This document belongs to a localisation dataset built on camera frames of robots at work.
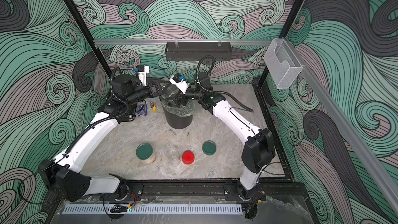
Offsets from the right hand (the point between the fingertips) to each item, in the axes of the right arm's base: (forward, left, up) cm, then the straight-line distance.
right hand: (168, 92), depth 72 cm
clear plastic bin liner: (-3, -7, -12) cm, 14 cm away
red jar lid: (-20, -8, -31) cm, 38 cm away
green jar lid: (-14, -20, -33) cm, 41 cm away
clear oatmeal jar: (-19, +1, -31) cm, 36 cm away
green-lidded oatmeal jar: (-21, +13, -22) cm, 33 cm away
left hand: (+2, +1, +6) cm, 6 cm away
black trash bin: (+3, 0, -33) cm, 33 cm away
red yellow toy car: (+16, +18, -31) cm, 39 cm away
